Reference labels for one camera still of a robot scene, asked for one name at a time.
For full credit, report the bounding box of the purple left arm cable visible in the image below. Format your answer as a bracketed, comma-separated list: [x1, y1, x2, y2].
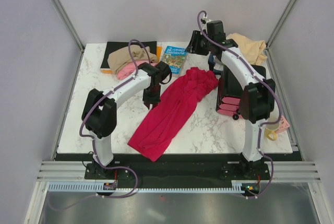
[48, 39, 152, 211]

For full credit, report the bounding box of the blue illustrated paperback book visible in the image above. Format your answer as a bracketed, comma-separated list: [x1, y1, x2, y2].
[160, 46, 187, 77]

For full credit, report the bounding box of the white slotted cable duct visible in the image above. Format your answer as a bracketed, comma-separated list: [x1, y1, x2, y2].
[47, 182, 245, 194]

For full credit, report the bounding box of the beige t shirt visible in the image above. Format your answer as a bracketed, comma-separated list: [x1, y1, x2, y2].
[108, 45, 159, 74]

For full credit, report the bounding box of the aluminium frame post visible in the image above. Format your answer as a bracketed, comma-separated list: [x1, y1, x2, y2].
[267, 0, 314, 48]
[51, 0, 85, 53]

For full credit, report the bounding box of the cream yellow t shirt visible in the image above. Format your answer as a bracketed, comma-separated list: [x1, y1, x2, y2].
[226, 33, 267, 65]

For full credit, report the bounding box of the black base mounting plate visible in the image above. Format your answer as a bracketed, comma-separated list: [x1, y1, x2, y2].
[85, 154, 270, 188]

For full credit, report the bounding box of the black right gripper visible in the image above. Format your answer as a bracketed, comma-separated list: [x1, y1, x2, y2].
[184, 31, 212, 57]

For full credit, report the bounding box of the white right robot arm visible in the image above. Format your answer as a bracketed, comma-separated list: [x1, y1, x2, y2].
[186, 17, 278, 179]

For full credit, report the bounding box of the left aluminium frame post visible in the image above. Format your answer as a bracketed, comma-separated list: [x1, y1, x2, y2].
[51, 0, 85, 53]

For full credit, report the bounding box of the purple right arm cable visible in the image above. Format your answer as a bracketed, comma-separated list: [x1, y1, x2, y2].
[196, 10, 284, 200]

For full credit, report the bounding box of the pink small box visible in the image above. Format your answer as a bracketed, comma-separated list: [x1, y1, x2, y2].
[276, 115, 290, 134]

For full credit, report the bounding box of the magenta t shirt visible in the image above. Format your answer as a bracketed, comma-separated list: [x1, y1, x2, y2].
[128, 67, 218, 161]

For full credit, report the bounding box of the yellow mug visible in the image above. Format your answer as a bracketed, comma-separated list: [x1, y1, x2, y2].
[265, 116, 280, 141]

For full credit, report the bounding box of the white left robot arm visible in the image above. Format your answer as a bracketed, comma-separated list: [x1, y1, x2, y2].
[79, 62, 172, 179]

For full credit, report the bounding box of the right aluminium frame post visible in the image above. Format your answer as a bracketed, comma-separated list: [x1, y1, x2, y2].
[267, 0, 314, 48]

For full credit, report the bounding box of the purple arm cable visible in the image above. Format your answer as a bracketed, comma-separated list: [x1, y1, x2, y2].
[48, 39, 152, 211]
[196, 10, 284, 200]

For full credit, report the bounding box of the black notebook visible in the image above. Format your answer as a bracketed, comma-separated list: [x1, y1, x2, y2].
[105, 41, 158, 55]

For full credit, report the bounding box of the black pink drawer organizer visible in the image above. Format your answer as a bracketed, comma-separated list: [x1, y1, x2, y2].
[216, 65, 272, 123]

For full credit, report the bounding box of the light pink t shirt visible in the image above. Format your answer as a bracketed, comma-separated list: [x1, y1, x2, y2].
[116, 61, 138, 80]

